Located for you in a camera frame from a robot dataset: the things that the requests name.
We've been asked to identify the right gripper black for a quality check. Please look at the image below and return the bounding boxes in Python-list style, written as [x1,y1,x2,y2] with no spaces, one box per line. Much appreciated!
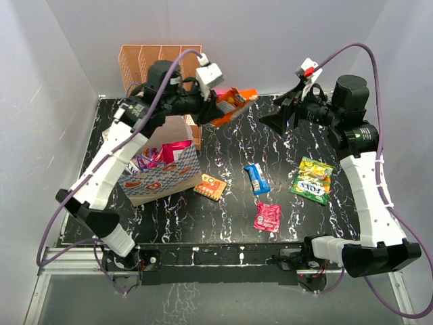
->
[259,81,342,136]

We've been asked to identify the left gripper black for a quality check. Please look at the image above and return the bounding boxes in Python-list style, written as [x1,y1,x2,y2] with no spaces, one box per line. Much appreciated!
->
[162,79,224,127]

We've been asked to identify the orange Fox's candy bag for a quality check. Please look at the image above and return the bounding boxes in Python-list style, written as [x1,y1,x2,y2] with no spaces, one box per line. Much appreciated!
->
[210,88,258,127]

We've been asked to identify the magenta silver snack bag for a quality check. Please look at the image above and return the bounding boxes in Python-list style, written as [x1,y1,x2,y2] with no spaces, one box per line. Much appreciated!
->
[147,140,192,168]

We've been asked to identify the white checkered paper bag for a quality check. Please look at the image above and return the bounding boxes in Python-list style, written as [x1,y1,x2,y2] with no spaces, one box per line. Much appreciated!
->
[117,116,202,207]

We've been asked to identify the blue wafer bar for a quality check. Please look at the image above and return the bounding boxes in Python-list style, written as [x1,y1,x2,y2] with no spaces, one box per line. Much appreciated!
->
[244,163,271,196]

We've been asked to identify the green Fox's candy bag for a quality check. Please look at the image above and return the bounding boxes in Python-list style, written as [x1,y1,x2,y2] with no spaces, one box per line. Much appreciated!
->
[290,156,334,206]

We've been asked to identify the pink candy pack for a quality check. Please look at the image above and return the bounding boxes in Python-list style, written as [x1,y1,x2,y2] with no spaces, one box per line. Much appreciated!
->
[254,202,281,233]

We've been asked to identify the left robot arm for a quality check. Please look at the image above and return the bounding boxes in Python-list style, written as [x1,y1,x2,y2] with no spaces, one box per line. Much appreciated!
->
[56,56,223,270]

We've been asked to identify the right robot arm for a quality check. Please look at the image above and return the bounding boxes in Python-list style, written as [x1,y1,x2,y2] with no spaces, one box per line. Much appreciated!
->
[260,74,421,278]

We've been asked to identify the orange cracker pack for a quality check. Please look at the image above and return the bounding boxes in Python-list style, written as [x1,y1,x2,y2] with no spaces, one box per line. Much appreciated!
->
[193,173,227,201]

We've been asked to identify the orange plastic file organizer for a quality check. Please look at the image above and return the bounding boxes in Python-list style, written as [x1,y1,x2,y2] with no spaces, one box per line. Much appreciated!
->
[113,48,201,151]

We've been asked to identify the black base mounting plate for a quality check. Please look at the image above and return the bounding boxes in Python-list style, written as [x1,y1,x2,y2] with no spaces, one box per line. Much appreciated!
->
[102,242,341,288]

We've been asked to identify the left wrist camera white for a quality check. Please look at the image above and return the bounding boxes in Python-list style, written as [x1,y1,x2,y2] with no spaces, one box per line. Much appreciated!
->
[196,53,224,100]

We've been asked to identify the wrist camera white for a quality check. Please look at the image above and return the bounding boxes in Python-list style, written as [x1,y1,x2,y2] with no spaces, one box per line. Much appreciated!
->
[295,58,323,101]
[196,53,224,100]

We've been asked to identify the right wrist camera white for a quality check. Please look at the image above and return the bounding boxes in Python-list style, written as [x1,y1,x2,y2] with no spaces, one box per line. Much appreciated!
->
[295,58,323,101]

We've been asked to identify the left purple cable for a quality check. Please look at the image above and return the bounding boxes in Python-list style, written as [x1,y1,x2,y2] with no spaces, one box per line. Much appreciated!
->
[36,49,206,295]

